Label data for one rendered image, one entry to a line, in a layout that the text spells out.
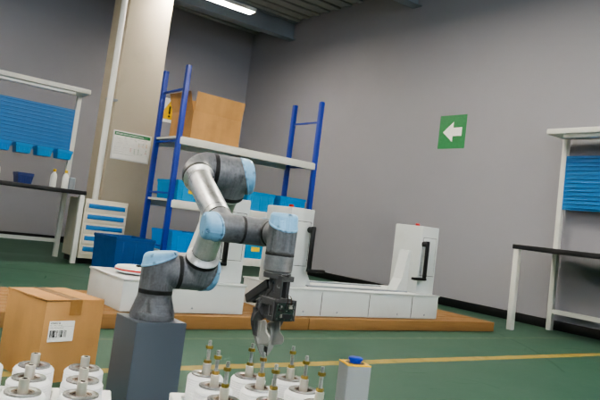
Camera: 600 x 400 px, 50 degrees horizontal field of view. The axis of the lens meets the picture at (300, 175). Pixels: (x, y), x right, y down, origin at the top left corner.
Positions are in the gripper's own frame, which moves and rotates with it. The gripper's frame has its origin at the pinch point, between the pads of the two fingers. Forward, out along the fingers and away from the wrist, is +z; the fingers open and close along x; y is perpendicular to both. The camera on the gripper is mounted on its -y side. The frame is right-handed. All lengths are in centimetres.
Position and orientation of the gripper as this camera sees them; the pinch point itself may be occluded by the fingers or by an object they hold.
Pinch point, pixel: (262, 349)
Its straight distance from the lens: 171.8
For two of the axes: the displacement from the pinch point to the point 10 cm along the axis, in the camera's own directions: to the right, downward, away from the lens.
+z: -1.2, 9.9, -0.8
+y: 5.9, 0.0, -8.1
